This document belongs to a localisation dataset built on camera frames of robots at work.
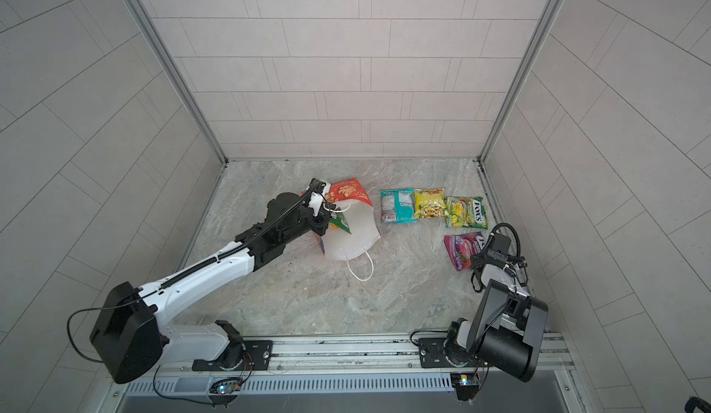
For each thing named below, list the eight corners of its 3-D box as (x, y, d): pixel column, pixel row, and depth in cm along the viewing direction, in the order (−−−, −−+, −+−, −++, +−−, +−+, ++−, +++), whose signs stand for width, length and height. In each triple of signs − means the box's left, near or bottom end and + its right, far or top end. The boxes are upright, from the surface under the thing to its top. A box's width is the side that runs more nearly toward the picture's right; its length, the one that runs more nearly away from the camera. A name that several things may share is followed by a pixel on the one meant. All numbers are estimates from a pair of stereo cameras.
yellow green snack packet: (415, 219, 100) (417, 213, 96) (412, 194, 107) (413, 188, 104) (446, 219, 100) (449, 213, 97) (441, 194, 107) (443, 188, 104)
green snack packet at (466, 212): (447, 229, 98) (450, 223, 95) (441, 203, 105) (444, 196, 102) (486, 230, 98) (490, 223, 95) (477, 204, 106) (481, 196, 102)
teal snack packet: (381, 223, 99) (381, 218, 96) (380, 193, 108) (380, 188, 105) (416, 223, 99) (417, 218, 96) (412, 194, 108) (413, 188, 105)
